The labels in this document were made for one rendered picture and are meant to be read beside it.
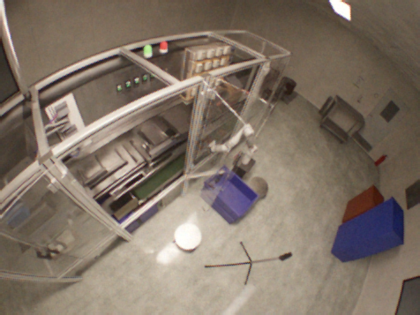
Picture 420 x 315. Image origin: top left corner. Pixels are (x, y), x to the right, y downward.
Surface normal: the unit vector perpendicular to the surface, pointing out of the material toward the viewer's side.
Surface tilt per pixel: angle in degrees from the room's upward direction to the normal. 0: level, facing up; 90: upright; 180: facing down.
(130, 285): 0
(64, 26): 90
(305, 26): 90
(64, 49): 90
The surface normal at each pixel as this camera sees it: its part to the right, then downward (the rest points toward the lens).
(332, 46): -0.67, 0.52
